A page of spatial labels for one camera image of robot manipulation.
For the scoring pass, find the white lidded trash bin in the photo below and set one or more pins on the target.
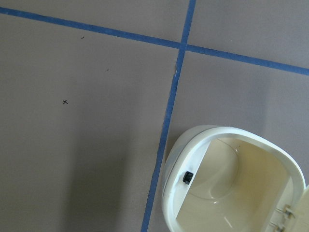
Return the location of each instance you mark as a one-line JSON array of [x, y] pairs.
[[225, 179]]

